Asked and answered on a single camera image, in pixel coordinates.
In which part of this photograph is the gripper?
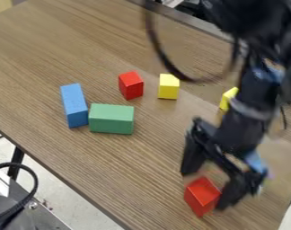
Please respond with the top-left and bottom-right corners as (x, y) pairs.
(179, 102), (278, 211)

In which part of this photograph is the red block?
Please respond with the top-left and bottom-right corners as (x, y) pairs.
(118, 70), (146, 101)
(182, 176), (224, 218)

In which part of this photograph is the yellow block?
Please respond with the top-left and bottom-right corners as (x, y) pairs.
(156, 73), (182, 101)
(218, 86), (241, 113)

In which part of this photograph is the green block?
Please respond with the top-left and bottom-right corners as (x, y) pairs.
(87, 102), (137, 136)

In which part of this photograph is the blue block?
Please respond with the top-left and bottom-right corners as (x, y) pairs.
(58, 83), (91, 129)

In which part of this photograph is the black cable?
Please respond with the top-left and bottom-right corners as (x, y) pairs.
(0, 162), (40, 230)

